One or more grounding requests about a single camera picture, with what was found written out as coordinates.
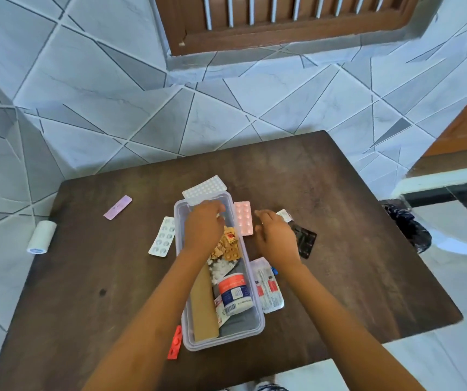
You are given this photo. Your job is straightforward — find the clear plastic storage box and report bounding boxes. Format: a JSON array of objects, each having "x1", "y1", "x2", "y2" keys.
[{"x1": 173, "y1": 191, "x2": 266, "y2": 352}]

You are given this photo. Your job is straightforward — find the person's left hand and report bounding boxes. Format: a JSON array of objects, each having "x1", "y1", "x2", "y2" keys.
[{"x1": 182, "y1": 199, "x2": 227, "y2": 257}]

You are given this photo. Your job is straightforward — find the orange gold blister pack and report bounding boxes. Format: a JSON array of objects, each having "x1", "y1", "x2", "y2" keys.
[{"x1": 211, "y1": 243, "x2": 240, "y2": 261}]

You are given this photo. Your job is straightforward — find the narrow silver blister pack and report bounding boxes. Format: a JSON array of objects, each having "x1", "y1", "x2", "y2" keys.
[{"x1": 148, "y1": 217, "x2": 176, "y2": 257}]

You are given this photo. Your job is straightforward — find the white jar red blue label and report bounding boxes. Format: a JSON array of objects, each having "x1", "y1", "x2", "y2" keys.
[{"x1": 217, "y1": 272, "x2": 255, "y2": 316}]

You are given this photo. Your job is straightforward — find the brown wooden louvred window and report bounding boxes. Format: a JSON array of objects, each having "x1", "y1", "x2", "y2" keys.
[{"x1": 153, "y1": 0, "x2": 421, "y2": 56}]

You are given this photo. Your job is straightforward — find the black white patterned trousers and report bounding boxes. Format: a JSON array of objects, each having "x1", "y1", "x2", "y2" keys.
[{"x1": 225, "y1": 382, "x2": 289, "y2": 391}]

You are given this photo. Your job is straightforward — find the black blister pack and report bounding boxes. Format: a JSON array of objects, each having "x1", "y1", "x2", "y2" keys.
[{"x1": 288, "y1": 222, "x2": 318, "y2": 260}]

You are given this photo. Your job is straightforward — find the red blister pack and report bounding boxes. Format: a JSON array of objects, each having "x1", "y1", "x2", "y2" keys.
[{"x1": 167, "y1": 325, "x2": 183, "y2": 360}]

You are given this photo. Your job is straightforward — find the white many-pill blister pack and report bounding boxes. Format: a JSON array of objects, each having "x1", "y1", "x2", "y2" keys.
[{"x1": 182, "y1": 175, "x2": 228, "y2": 206}]

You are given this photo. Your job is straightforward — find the white tape roll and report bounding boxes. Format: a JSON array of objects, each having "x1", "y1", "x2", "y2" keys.
[{"x1": 26, "y1": 220, "x2": 58, "y2": 255}]

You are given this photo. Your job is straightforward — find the pink blister pack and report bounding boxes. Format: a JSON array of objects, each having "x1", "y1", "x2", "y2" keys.
[{"x1": 233, "y1": 201, "x2": 255, "y2": 237}]

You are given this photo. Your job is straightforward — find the person's right hand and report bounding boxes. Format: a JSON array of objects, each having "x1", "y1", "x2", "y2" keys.
[{"x1": 253, "y1": 209, "x2": 302, "y2": 270}]

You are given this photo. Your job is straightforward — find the tan bandage roll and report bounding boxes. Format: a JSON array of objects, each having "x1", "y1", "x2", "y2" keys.
[{"x1": 188, "y1": 262, "x2": 220, "y2": 343}]

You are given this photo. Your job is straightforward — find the person's right forearm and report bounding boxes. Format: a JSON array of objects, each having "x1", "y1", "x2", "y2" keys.
[{"x1": 278, "y1": 260, "x2": 426, "y2": 391}]

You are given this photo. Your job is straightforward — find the black trash bag bin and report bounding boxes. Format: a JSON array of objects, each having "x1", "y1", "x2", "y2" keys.
[{"x1": 382, "y1": 203, "x2": 433, "y2": 254}]

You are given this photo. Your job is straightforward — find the square white blister pack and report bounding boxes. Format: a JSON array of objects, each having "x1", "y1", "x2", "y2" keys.
[{"x1": 211, "y1": 258, "x2": 236, "y2": 283}]

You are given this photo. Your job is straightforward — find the lilac strip sachet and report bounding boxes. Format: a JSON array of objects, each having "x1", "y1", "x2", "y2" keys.
[{"x1": 103, "y1": 195, "x2": 133, "y2": 221}]

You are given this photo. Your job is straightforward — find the white red-printed paper sachet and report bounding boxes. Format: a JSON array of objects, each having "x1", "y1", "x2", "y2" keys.
[{"x1": 213, "y1": 295, "x2": 234, "y2": 324}]

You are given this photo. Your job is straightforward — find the person's left forearm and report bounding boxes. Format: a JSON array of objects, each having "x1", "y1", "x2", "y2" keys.
[{"x1": 82, "y1": 246, "x2": 218, "y2": 391}]

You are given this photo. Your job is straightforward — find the dark brown wooden table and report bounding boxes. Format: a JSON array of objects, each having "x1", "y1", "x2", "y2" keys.
[{"x1": 0, "y1": 130, "x2": 464, "y2": 391}]

